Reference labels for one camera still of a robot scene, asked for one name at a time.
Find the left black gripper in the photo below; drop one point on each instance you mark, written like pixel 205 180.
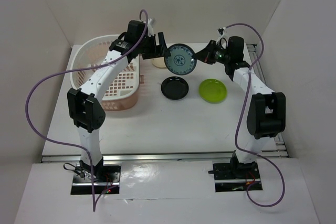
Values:
pixel 153 53

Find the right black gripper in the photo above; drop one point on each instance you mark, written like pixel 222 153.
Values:
pixel 205 55

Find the cream plate with green patch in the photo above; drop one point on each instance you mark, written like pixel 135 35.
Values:
pixel 159 63

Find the blue patterned plate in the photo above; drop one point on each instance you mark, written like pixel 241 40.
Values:
pixel 180 61

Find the lime green plate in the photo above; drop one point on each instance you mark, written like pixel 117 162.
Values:
pixel 212 91

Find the black glossy plate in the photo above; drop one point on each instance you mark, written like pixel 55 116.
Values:
pixel 174 88

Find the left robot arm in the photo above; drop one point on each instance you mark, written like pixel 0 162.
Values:
pixel 85 102

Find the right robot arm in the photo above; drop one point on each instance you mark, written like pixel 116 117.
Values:
pixel 264 110

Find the pink white dish rack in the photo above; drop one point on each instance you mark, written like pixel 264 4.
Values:
pixel 122 93

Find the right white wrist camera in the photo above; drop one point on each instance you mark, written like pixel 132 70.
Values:
pixel 223 37

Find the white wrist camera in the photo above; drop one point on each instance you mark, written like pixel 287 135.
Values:
pixel 150 27
pixel 223 37

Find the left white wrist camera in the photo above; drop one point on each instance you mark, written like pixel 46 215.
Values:
pixel 150 27

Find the aluminium right side rail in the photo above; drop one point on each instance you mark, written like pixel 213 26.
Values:
pixel 252 50

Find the aluminium rail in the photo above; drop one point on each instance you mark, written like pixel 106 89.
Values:
pixel 252 50
pixel 142 157

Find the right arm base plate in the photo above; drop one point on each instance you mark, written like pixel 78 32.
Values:
pixel 226 180

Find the aluminium front rail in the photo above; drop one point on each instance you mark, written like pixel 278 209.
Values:
pixel 142 157

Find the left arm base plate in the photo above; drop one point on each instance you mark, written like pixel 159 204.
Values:
pixel 108 180

